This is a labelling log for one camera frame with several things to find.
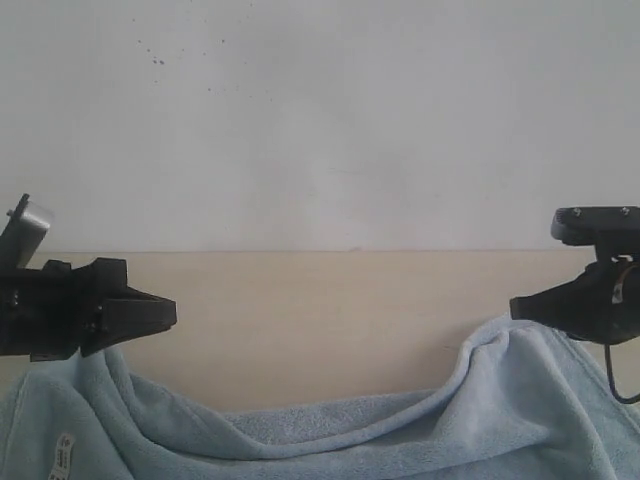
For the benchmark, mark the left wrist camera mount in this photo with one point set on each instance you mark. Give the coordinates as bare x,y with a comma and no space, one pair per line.
27,226

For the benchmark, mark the light blue fleece towel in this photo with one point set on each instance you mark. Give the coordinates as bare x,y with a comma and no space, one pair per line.
523,402

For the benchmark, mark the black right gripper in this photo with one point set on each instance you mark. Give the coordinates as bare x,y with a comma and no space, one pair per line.
601,308

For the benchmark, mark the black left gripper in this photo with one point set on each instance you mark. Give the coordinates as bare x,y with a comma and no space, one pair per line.
52,312

